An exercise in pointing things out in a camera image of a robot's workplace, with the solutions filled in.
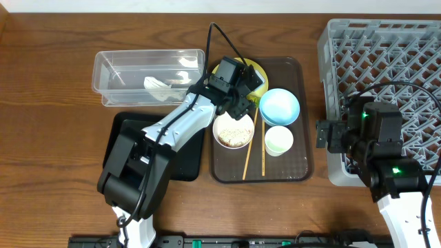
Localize pink bowl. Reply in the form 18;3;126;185
212;113;254;149

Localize green yellow snack wrapper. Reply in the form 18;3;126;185
247;96;260;108

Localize rice leftovers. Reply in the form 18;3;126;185
218;129;251;148

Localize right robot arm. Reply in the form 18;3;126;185
316;96;440;247

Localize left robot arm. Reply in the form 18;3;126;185
97;63;267;247

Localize grey dishwasher rack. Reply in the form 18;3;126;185
318;19;440;177

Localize yellow plate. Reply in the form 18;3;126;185
207;62;267;110

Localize right wooden chopstick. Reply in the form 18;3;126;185
261;120;265;176

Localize light blue bowl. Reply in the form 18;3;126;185
259;88;300;126

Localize pale green cup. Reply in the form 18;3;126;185
265;126;294;156

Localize black tray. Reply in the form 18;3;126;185
103;112;205;181

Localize clear plastic bin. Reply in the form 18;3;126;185
92;49;205;107

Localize black rail at table edge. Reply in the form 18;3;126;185
68;229;393;248

